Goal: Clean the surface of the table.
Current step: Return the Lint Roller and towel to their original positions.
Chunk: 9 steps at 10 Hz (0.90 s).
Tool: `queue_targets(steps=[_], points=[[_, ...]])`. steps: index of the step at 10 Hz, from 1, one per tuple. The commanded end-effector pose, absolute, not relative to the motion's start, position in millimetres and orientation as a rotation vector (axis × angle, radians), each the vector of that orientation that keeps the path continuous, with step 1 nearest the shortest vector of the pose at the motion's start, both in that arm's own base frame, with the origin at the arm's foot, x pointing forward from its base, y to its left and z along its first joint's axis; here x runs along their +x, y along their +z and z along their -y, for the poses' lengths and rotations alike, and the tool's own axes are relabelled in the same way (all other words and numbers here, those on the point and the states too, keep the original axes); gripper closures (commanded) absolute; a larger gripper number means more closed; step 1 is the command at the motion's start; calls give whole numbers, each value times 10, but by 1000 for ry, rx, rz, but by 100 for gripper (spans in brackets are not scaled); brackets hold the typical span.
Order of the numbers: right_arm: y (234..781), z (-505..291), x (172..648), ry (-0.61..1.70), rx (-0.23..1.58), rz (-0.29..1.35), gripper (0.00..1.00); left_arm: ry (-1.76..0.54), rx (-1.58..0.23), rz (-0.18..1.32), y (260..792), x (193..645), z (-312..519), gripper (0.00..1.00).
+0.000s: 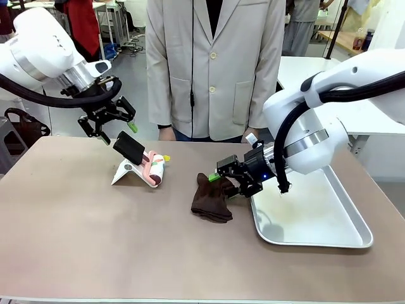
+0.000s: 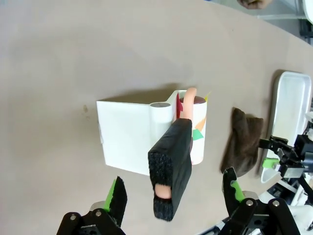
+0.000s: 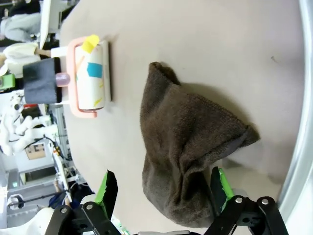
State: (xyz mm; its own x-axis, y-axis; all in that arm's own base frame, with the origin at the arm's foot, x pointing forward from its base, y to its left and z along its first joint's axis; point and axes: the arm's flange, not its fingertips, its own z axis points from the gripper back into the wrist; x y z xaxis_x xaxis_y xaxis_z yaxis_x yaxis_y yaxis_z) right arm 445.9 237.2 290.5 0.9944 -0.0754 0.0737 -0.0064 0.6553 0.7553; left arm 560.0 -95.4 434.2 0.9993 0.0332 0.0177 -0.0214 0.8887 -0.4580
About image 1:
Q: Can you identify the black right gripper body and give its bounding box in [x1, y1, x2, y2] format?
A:
[239, 141, 277, 198]

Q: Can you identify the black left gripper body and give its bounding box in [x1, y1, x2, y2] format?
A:
[82, 99, 117, 125]

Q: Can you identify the dark brown cloth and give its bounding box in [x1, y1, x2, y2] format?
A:
[190, 172, 237, 224]

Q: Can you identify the person left forearm beige sleeve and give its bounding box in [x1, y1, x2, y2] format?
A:
[244, 44, 287, 131]

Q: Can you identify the person right forearm beige sleeve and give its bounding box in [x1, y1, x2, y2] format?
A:
[146, 44, 174, 130]

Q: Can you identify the person left hand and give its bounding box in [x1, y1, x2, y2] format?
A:
[241, 127, 270, 144]

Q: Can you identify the person right hand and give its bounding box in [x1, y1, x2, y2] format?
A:
[158, 125, 177, 142]

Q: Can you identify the white lint roller stand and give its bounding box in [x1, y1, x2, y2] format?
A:
[110, 160, 159, 190]

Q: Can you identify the silver metal tray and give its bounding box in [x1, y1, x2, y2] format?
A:
[249, 164, 374, 250]

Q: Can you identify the bystander in red top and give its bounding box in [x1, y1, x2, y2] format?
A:
[53, 0, 103, 63]

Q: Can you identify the person torso beige jacket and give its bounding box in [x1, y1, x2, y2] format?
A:
[145, 0, 287, 143]

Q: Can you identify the bystander in grey clothes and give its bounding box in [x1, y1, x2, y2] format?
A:
[281, 0, 321, 58]

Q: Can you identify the wooden background table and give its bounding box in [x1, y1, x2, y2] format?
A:
[316, 30, 365, 54]

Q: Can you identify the black slanted pole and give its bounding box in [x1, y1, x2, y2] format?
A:
[325, 0, 349, 60]

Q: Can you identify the red drink bottle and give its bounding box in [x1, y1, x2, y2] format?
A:
[352, 27, 365, 52]

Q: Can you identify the dark blue bottle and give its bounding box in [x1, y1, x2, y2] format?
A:
[364, 28, 376, 52]

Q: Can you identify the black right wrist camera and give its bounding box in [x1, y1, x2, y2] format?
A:
[216, 154, 240, 174]

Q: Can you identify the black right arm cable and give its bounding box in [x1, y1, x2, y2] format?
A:
[273, 71, 405, 194]

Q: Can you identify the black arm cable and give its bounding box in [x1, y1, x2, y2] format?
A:
[273, 71, 405, 194]
[0, 73, 123, 110]

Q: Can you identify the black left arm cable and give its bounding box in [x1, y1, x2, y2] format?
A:
[0, 73, 123, 110]

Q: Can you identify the thin black cord on jacket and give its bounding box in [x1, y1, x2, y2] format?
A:
[189, 0, 196, 139]

